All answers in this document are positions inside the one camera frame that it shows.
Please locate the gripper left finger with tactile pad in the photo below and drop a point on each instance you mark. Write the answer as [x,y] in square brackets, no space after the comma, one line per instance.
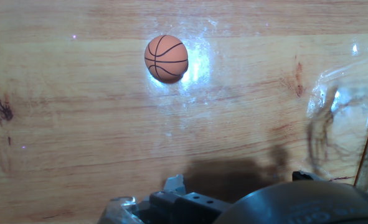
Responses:
[186,203]

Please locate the glossy wooden board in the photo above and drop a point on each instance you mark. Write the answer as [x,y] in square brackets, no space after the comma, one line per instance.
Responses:
[78,109]

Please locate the gripper right finger with tactile pad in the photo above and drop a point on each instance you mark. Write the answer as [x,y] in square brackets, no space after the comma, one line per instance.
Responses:
[305,176]

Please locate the small orange toy basketball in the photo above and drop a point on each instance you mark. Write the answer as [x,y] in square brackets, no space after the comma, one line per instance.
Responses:
[166,58]

